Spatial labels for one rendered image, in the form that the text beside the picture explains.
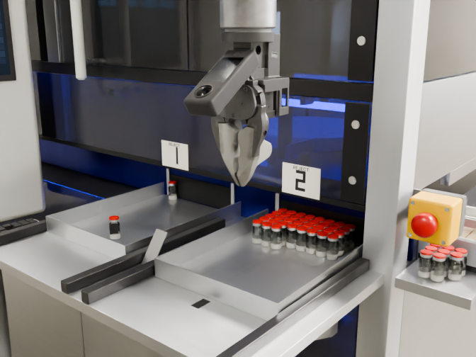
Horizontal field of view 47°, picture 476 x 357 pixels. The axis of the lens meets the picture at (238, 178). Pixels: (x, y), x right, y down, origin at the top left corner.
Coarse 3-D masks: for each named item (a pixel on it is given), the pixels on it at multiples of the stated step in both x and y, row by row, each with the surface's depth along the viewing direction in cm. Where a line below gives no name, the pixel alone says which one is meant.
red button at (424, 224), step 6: (414, 216) 88; (420, 216) 87; (426, 216) 86; (432, 216) 87; (414, 222) 87; (420, 222) 87; (426, 222) 86; (432, 222) 86; (414, 228) 88; (420, 228) 87; (426, 228) 86; (432, 228) 86; (420, 234) 87; (426, 234) 87; (432, 234) 87
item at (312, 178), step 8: (288, 168) 105; (296, 168) 104; (304, 168) 103; (312, 168) 102; (288, 176) 105; (296, 176) 104; (312, 176) 102; (288, 184) 106; (304, 184) 103; (312, 184) 102; (288, 192) 106; (296, 192) 105; (304, 192) 104; (312, 192) 103
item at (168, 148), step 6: (162, 144) 126; (168, 144) 125; (174, 144) 124; (180, 144) 123; (186, 144) 121; (162, 150) 127; (168, 150) 126; (174, 150) 124; (180, 150) 123; (186, 150) 122; (162, 156) 127; (168, 156) 126; (174, 156) 125; (180, 156) 123; (186, 156) 122; (162, 162) 128; (168, 162) 126; (174, 162) 125; (180, 162) 124; (186, 162) 123; (180, 168) 124; (186, 168) 123
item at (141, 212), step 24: (144, 192) 136; (48, 216) 116; (72, 216) 121; (96, 216) 126; (120, 216) 126; (144, 216) 126; (168, 216) 126; (192, 216) 126; (216, 216) 119; (72, 240) 111; (96, 240) 106; (120, 240) 111; (144, 240) 104
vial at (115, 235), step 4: (112, 220) 110; (116, 220) 111; (112, 224) 111; (116, 224) 111; (112, 228) 111; (116, 228) 111; (112, 232) 111; (116, 232) 111; (112, 236) 111; (116, 236) 111
